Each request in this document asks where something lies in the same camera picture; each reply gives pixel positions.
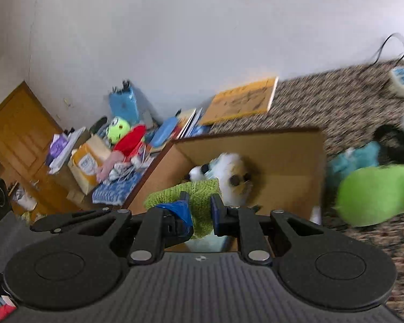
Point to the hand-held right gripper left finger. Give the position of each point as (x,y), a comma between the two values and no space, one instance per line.
(180,213)

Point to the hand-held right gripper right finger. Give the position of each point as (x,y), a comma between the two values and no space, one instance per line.
(216,215)

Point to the green knitted cloth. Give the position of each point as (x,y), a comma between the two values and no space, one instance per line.
(202,191)

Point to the white fluffy dog toy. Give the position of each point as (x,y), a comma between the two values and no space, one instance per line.
(229,165)

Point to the brown cardboard box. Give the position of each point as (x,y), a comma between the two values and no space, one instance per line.
(282,161)

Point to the green plush toy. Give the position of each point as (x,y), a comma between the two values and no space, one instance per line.
(373,191)

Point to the black hair band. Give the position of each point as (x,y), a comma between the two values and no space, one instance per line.
(395,141)

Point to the blue checked cloth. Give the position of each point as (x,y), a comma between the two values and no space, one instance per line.
(114,191)

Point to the blue glasses case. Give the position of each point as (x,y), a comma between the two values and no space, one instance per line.
(163,133)

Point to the pink plush cloth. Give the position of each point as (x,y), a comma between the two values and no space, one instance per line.
(107,166)

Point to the red plush toy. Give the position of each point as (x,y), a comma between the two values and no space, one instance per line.
(129,141)

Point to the stack of picture books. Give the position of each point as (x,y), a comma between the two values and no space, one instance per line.
(188,119)

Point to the green frog plush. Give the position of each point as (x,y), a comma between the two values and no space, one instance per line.
(117,129)

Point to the yellow cardboard box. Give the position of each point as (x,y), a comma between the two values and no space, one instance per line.
(87,161)

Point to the yellow book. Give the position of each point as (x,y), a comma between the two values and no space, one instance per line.
(242,101)

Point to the blue pouch with plugs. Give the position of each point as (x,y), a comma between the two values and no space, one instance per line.
(123,104)

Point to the white and purple packet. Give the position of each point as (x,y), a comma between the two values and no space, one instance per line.
(59,148)

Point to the crumpled white plastic bag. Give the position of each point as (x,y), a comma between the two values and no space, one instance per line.
(23,198)

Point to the brown patterned bed cover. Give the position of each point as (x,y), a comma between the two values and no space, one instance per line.
(340,107)

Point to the white power strip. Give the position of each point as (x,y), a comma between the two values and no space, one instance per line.
(402,77)

